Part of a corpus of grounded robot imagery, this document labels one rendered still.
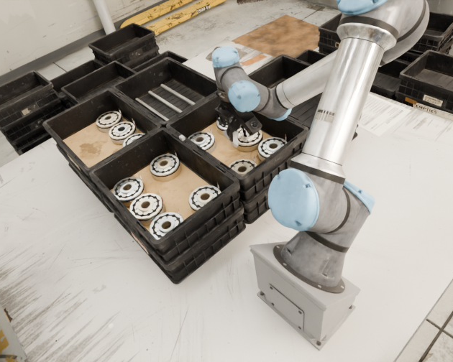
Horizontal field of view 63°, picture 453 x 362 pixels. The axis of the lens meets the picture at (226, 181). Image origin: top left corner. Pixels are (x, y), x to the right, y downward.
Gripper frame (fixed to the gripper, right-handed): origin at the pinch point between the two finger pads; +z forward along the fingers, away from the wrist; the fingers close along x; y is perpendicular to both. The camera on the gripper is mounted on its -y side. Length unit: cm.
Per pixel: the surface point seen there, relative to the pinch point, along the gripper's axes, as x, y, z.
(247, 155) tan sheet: 2.0, -4.7, 1.8
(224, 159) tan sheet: 8.3, 0.2, 1.8
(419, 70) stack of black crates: -125, -6, 45
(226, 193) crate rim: 22.4, -18.3, -11.3
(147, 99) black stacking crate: 5, 54, 8
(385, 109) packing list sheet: -62, -20, 19
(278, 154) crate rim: 1.6, -18.7, -9.4
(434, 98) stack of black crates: -104, -25, 39
